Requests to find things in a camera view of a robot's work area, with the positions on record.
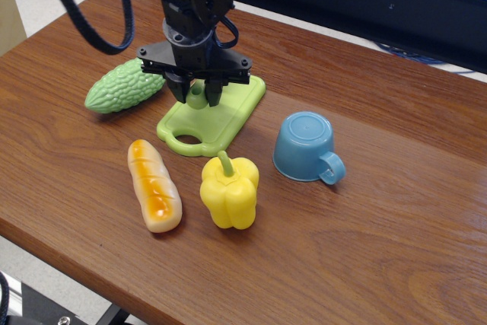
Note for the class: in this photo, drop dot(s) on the toy bread baguette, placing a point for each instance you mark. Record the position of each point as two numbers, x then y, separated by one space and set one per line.
160 201

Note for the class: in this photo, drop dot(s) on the dark blue metal beam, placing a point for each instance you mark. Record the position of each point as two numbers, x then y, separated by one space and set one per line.
452 31

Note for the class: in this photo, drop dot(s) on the green toy bitter gourd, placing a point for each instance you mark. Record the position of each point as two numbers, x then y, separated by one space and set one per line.
122 88

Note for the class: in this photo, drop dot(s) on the beige cabinet side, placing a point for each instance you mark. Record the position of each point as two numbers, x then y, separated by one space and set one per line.
12 28

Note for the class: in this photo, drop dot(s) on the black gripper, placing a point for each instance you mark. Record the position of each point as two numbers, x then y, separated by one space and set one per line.
180 60

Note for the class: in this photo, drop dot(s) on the light green cutting board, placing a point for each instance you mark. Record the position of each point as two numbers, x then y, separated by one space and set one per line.
205 132

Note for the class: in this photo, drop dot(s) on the black table leg bracket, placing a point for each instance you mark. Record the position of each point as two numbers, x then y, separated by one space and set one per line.
38 309

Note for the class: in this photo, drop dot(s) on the yellow toy bell pepper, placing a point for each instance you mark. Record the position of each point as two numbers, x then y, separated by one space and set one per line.
229 191

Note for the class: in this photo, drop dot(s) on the blue toy cup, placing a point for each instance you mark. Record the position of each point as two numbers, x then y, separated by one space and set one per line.
304 150

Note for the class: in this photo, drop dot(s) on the toy spatula green handle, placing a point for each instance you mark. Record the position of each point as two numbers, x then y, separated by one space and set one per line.
196 98

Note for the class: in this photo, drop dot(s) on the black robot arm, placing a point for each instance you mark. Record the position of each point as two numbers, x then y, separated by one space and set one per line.
196 19

